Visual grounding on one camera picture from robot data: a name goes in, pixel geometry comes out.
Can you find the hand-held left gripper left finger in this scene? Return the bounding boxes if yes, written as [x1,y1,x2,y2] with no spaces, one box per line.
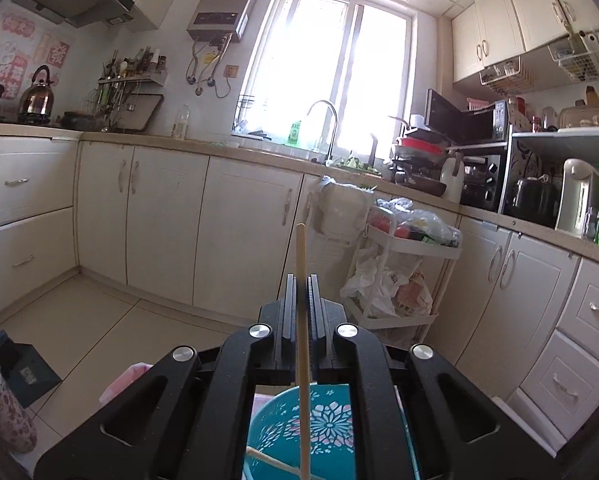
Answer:
[33,274,298,480]

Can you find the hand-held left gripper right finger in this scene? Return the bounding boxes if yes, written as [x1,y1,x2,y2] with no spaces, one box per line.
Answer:
[307,274,566,480]

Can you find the wooden chopstick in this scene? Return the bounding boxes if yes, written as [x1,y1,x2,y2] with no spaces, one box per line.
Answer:
[246,447,303,476]
[296,223,311,480]

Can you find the teal plastic utensil basket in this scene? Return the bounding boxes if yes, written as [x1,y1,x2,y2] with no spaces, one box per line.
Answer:
[246,384,420,480]

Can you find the hanging kitchen utensils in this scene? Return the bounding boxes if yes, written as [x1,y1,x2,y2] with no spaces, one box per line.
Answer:
[94,86,130,134]

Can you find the white plastic bag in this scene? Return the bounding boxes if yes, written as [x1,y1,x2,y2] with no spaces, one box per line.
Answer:
[340,247,406,319]

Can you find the white hanging trash bin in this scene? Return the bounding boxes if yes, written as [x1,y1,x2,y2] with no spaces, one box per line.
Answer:
[311,175,378,237]

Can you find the orange printed plastic bag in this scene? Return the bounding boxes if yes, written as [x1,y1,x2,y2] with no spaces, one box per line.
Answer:
[394,270,435,319]

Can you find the white rolling cart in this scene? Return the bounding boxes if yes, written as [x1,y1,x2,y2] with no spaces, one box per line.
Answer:
[340,205,464,352]

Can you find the clear plastic grocery bag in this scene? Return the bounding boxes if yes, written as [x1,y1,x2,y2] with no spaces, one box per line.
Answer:
[372,197,463,249]

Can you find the cream base kitchen cabinets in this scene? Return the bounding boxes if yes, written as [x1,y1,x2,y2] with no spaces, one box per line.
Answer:
[0,132,599,457]

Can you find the dark cooking pan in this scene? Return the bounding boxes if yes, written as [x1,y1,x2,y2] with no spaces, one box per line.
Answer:
[392,158,448,199]

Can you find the chrome faucet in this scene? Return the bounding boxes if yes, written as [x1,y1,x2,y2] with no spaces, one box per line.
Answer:
[306,100,341,164]

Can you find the white thermos jug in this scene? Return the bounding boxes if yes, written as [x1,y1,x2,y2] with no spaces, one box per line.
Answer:
[439,152,465,204]

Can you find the red frying pan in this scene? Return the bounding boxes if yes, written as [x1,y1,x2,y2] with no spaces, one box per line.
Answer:
[392,136,451,160]

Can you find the black toaster oven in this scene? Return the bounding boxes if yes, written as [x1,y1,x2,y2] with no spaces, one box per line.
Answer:
[458,142,510,214]

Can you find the clear plastic bottle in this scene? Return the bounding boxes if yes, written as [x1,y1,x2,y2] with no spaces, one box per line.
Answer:
[173,105,190,140]

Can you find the kitchen window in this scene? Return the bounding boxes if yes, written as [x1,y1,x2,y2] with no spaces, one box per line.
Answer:
[233,0,418,162]

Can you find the grey cutting board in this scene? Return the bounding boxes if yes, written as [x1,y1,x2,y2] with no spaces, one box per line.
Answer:
[114,94,165,135]

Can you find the black round cooker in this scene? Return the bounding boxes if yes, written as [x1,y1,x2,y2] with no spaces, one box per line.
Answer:
[507,175,561,226]

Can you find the black microwave oven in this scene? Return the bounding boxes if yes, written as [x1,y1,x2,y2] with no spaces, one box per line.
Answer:
[426,89,511,144]

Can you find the dark green box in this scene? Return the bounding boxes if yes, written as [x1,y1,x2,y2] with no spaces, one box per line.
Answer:
[0,330,63,409]

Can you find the beige electric water boiler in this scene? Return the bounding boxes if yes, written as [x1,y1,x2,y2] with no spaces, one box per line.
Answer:
[554,158,599,239]

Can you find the glass jar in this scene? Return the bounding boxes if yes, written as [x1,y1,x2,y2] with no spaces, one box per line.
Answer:
[582,207,599,241]

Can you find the white counter shelf rack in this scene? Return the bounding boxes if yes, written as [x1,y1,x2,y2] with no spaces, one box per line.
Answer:
[497,127,599,222]

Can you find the floral patterned bottle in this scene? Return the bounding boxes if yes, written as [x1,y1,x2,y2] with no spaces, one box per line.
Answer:
[0,322,38,456]

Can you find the silver gas water heater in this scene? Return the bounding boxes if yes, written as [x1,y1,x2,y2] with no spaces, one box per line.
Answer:
[186,0,261,44]

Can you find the steel kettle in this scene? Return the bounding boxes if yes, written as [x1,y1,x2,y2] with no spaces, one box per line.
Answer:
[18,65,56,117]

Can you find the clear lidded food container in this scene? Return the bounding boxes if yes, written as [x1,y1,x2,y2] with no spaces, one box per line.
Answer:
[557,105,599,131]

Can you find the wall spice rack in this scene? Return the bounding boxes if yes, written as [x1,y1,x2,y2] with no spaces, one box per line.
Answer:
[96,47,169,89]

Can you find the white wire hanging basket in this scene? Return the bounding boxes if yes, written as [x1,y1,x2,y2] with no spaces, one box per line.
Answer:
[479,57,535,96]
[548,30,599,84]

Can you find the cream wall cabinets with baskets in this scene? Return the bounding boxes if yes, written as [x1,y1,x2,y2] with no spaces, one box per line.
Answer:
[449,0,599,84]

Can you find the red wall poster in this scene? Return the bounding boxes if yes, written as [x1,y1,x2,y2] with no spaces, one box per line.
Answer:
[0,12,73,102]

